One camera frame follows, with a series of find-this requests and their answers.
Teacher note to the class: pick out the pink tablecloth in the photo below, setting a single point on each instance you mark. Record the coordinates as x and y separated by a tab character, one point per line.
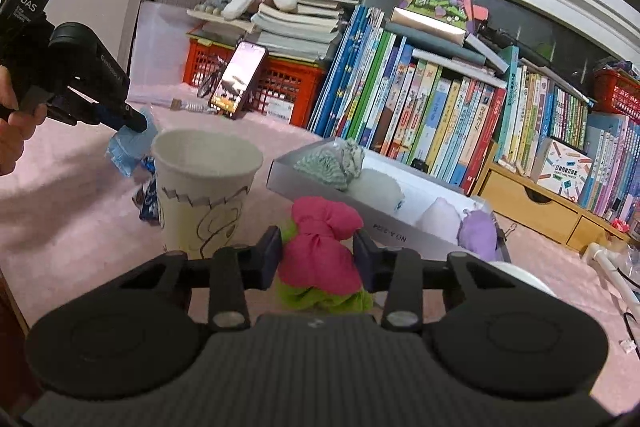
75	217

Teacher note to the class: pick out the stack of flat books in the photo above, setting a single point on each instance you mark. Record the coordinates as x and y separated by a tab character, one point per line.
300	32

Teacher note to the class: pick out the row of blue spine books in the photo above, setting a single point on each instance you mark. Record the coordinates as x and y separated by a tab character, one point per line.
615	167

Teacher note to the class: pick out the row of slim green books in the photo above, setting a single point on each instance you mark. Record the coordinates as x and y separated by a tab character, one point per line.
540	117

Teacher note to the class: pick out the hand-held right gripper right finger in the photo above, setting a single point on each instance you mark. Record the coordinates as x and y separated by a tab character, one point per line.
365	257

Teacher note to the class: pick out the red plastic crate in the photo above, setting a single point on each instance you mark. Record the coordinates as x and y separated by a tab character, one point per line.
290	87

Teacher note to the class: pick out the pile of books lying flat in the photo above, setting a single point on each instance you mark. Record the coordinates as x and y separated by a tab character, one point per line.
440	52

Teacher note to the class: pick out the miniature bicycle model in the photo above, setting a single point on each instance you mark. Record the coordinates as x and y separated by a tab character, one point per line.
210	79

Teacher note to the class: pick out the navy patterned scrunchie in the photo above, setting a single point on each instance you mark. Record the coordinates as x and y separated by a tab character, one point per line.
149	202

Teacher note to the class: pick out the purple plush pad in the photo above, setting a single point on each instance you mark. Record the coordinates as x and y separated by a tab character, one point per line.
477	234

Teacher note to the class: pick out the row of tall picture books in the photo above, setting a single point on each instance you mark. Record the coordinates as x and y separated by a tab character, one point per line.
400	107

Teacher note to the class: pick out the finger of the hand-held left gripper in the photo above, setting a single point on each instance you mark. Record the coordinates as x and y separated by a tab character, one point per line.
125	118

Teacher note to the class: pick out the smartphone on stand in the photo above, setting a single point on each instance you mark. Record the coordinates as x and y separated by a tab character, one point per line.
237	79

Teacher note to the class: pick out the red plastic basket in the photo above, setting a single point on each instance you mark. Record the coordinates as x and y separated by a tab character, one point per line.
620	94

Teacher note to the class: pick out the green checked scrunchie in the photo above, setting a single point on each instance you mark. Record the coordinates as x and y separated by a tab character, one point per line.
320	167

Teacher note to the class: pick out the black binder clip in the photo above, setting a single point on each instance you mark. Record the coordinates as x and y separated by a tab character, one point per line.
507	229

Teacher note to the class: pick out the grey shallow box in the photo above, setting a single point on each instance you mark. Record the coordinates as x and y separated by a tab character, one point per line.
390	227

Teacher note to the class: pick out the small pink bow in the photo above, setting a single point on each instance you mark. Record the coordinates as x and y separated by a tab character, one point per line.
621	225

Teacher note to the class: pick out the paper cup with dog drawing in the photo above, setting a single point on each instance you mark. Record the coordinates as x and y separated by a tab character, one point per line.
520	279

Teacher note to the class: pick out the cream flat board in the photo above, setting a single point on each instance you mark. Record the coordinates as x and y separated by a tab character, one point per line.
220	19

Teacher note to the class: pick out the white tubular frame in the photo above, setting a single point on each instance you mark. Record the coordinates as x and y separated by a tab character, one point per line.
607	264

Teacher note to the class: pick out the white box with colourful print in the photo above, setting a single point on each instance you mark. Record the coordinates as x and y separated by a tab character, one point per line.
560	167

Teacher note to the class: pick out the wooden drawer organiser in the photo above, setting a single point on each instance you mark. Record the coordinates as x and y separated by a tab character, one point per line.
530	207

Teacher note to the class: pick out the paper cup with black drawing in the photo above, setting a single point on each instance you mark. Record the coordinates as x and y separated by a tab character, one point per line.
200	187

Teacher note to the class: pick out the white fluffy ball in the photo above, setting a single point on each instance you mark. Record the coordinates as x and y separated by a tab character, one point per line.
380	189

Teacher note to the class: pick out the pink and green scrunchie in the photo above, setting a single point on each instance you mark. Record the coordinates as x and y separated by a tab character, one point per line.
320	252

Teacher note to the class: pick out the small black box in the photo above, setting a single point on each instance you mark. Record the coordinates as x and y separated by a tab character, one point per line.
420	166

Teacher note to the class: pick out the light blue cloth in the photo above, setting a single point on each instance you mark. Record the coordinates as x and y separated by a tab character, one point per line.
130	152

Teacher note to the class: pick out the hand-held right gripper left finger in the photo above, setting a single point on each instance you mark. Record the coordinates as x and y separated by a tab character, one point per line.
270	252

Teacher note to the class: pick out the person's left hand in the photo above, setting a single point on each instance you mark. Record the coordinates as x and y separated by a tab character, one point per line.
10	142

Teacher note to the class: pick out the small white paper scrap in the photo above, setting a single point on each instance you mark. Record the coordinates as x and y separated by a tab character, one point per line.
628	343

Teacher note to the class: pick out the black cylindrical device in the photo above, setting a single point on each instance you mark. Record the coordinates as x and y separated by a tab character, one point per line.
500	37

